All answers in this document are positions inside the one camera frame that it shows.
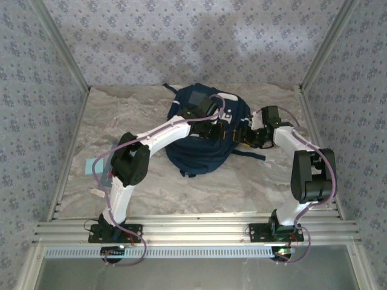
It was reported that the navy blue backpack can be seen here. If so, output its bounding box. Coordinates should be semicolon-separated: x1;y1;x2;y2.
162;83;267;179

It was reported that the light blue notepad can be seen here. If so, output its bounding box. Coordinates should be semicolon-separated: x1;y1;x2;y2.
84;158;105;176

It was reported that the black controller board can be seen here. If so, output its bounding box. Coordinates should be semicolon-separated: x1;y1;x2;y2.
271;246;296;263
100;246;126;263

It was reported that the grey metal panel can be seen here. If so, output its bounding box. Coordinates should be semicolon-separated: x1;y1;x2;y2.
34;245;362;290

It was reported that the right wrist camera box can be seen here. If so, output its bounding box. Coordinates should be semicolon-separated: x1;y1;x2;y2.
249;110;264;130

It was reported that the aluminium table side rail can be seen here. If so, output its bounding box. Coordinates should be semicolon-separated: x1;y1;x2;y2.
298;84;346;221

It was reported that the aluminium frame post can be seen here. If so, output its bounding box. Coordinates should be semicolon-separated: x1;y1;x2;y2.
301;0;362;91
30;0;91;93

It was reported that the aluminium mounting rail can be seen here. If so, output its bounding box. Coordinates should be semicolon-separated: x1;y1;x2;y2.
31;212;363;245

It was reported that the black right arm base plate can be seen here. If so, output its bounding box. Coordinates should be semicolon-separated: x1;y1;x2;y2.
248;223;305;242

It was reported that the grey slotted cable duct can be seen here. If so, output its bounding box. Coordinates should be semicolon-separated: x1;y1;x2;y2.
44;246;293;260

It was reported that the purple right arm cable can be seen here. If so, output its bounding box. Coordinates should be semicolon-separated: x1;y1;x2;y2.
273;105;338;266

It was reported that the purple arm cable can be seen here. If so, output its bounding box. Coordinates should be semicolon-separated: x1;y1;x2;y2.
92;93;226;268
273;105;338;266

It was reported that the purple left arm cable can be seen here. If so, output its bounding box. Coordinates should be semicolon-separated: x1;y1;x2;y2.
92;93;226;268

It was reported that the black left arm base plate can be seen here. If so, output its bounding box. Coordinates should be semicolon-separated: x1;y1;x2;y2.
88;224;143;244

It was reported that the aluminium frame leg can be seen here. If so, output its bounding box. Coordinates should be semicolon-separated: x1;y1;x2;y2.
347;244;379;290
16;244;46;290

